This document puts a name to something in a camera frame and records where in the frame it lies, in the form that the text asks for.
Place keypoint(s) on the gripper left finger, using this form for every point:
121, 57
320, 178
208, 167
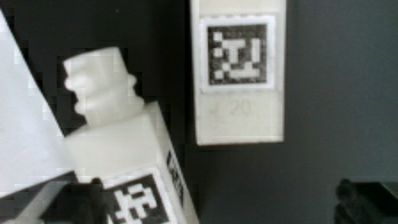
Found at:
67, 204

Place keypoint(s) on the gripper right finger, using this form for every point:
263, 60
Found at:
355, 210

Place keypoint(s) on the white square table top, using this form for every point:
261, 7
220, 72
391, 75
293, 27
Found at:
34, 159

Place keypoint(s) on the white table leg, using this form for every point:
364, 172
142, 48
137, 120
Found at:
119, 146
238, 47

